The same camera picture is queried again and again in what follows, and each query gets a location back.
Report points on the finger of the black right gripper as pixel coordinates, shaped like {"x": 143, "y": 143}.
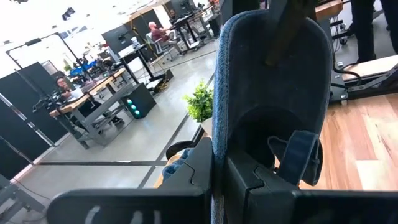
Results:
{"x": 289, "y": 31}

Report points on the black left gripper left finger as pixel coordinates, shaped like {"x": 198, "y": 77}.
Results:
{"x": 186, "y": 202}

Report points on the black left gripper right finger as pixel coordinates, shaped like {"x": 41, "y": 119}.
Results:
{"x": 264, "y": 202}

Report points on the person standing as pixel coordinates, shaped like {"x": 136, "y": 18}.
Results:
{"x": 363, "y": 31}

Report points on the small green potted plant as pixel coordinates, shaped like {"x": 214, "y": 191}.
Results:
{"x": 199, "y": 102}

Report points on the black computer tower teal lights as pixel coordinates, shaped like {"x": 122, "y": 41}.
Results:
{"x": 140, "y": 101}

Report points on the white office chair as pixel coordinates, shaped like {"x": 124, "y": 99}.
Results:
{"x": 160, "y": 46}

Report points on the person seated on white chair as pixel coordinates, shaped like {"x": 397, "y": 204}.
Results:
{"x": 157, "y": 32}

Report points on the wooden desk with grey legs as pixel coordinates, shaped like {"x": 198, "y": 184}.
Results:
{"x": 93, "y": 102}

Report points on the black office desk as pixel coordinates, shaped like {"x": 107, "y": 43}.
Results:
{"x": 136, "y": 54}

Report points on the person seated at wooden desk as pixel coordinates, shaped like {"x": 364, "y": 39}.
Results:
{"x": 66, "y": 88}

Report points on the black monitor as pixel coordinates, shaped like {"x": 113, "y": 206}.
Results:
{"x": 118, "y": 39}

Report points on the black partition panels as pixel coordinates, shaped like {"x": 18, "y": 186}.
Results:
{"x": 31, "y": 93}

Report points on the black aluminium table frame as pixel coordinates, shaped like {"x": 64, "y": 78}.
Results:
{"x": 373, "y": 84}

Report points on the grey metal frame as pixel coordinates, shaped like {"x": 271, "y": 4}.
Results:
{"x": 18, "y": 199}

